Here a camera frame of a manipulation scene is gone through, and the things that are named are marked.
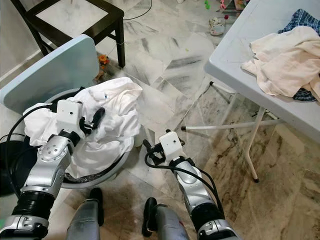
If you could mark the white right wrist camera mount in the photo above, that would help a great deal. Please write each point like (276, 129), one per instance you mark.
(171, 145)

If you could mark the black round fan base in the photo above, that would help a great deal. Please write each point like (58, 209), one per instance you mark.
(7, 170)

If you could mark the small orange toy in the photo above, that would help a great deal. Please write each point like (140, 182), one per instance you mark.
(103, 61)

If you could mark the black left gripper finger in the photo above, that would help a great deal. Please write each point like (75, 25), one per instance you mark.
(97, 119)

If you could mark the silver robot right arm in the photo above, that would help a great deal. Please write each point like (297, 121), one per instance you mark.
(200, 192)

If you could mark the dark wooden chair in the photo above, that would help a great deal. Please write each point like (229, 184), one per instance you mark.
(120, 45)

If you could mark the white folding table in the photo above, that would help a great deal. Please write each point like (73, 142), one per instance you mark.
(235, 50)

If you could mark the white wet garment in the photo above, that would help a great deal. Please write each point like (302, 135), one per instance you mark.
(120, 115)

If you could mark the dark blue plaid garment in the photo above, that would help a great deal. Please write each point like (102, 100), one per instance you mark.
(305, 19)

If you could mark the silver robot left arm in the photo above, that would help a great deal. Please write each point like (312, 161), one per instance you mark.
(47, 175)

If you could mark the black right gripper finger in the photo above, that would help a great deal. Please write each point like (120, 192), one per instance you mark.
(149, 150)

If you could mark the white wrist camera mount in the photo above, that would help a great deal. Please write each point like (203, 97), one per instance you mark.
(171, 145)
(69, 115)

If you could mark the grey plush toy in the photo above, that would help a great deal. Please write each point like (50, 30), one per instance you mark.
(217, 26)

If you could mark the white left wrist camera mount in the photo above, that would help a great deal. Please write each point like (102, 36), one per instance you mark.
(69, 115)

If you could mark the silver robot right leg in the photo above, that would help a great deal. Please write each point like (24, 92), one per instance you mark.
(167, 225)

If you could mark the silver robot left leg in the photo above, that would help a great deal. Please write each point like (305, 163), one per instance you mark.
(82, 220)

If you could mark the cream pink garment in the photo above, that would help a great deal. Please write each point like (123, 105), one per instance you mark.
(280, 65)

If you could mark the silver robot leg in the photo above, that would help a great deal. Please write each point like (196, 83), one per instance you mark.
(82, 220)
(167, 225)

